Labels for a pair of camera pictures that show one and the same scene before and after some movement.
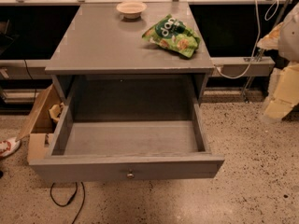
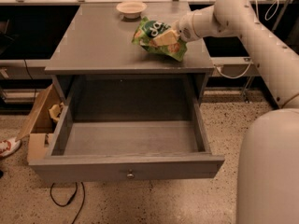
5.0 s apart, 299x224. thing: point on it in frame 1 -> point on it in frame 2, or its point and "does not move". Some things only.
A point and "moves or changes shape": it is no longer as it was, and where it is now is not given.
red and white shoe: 8,146 does not move
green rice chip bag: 173,35 moves or changes shape
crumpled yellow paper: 55,110 does not move
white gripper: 290,36 -> 185,29
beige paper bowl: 131,9 does not move
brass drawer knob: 130,175 does not move
